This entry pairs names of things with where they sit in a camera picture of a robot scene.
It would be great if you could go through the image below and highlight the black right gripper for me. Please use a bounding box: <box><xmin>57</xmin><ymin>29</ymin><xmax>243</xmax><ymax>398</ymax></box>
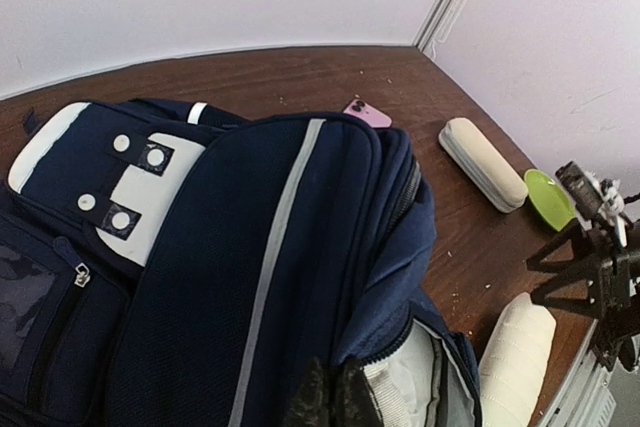
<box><xmin>526</xmin><ymin>220</ymin><xmax>639</xmax><ymax>372</ymax></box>

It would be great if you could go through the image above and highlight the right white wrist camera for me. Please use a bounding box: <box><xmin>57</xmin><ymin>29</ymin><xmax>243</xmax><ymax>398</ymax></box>
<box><xmin>555</xmin><ymin>161</ymin><xmax>633</xmax><ymax>248</ymax></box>

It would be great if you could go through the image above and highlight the beige glasses case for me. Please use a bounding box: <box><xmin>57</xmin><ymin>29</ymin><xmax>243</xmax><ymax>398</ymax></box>
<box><xmin>438</xmin><ymin>117</ymin><xmax>528</xmax><ymax>214</ymax></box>

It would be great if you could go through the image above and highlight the white front rail frame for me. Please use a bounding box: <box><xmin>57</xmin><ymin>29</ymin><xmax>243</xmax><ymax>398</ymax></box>
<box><xmin>536</xmin><ymin>321</ymin><xmax>639</xmax><ymax>427</ymax></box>

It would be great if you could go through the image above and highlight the green plate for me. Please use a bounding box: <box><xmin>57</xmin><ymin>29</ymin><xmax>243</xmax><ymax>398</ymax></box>
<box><xmin>523</xmin><ymin>169</ymin><xmax>576</xmax><ymax>232</ymax></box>

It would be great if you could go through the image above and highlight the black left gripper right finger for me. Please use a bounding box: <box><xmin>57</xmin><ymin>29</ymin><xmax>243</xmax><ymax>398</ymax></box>
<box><xmin>333</xmin><ymin>361</ymin><xmax>382</xmax><ymax>427</ymax></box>

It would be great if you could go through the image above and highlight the purple smartphone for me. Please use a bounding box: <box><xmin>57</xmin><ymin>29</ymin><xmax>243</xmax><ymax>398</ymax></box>
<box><xmin>343</xmin><ymin>98</ymin><xmax>392</xmax><ymax>128</ymax></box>

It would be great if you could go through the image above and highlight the navy blue student backpack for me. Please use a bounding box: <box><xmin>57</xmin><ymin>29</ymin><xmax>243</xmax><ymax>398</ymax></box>
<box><xmin>1</xmin><ymin>99</ymin><xmax>482</xmax><ymax>426</ymax></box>

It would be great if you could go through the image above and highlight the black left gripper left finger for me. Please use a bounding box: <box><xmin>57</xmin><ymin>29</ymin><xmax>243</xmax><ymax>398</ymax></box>
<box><xmin>284</xmin><ymin>357</ymin><xmax>331</xmax><ymax>427</ymax></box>

